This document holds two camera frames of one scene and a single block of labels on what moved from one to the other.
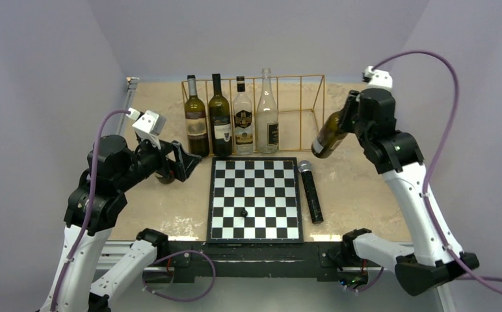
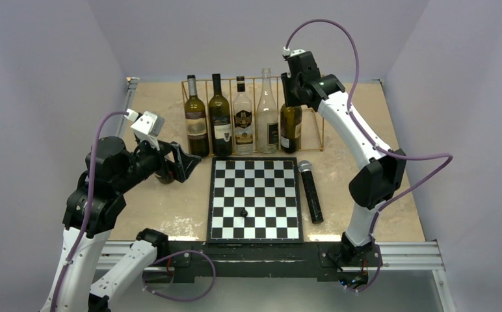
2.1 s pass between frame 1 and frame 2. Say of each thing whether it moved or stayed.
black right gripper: moved
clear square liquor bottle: stayed
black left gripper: stayed
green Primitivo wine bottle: stayed
